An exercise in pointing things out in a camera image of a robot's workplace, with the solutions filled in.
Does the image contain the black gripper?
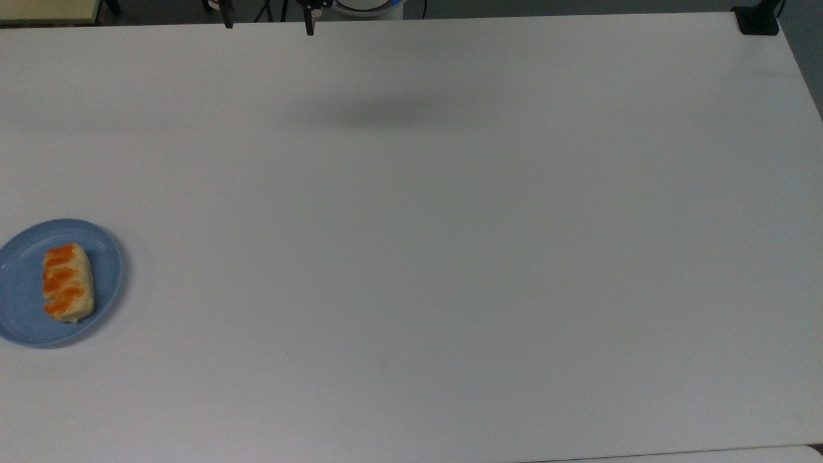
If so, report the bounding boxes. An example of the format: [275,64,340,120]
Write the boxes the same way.
[221,0,334,36]

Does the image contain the bread with orange glaze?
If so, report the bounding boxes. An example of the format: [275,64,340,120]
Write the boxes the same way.
[42,243,96,323]

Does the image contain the black tripod legs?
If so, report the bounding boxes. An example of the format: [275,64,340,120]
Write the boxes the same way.
[253,0,290,23]

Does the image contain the light wooden table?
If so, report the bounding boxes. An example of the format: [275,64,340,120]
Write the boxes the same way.
[0,0,103,26]

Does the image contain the blue round plate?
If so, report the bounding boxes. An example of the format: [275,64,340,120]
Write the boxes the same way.
[0,219,124,349]

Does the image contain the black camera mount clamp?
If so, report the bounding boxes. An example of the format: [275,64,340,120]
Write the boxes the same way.
[732,0,782,36]

